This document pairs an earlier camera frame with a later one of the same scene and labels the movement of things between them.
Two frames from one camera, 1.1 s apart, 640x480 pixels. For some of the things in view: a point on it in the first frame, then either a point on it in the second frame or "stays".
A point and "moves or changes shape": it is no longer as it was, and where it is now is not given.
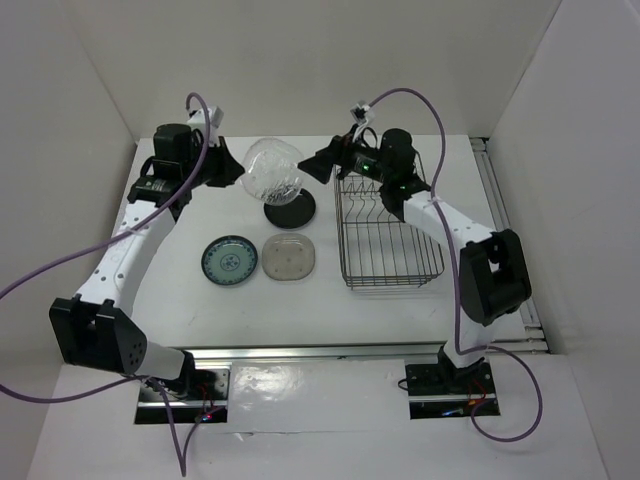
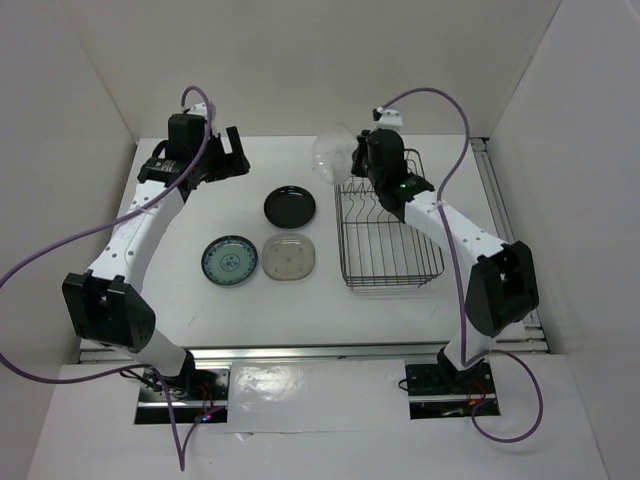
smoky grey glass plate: (287, 256) stays
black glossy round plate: (293, 215) stays
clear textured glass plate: (271, 174) moves or changes shape
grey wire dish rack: (377, 248) stays
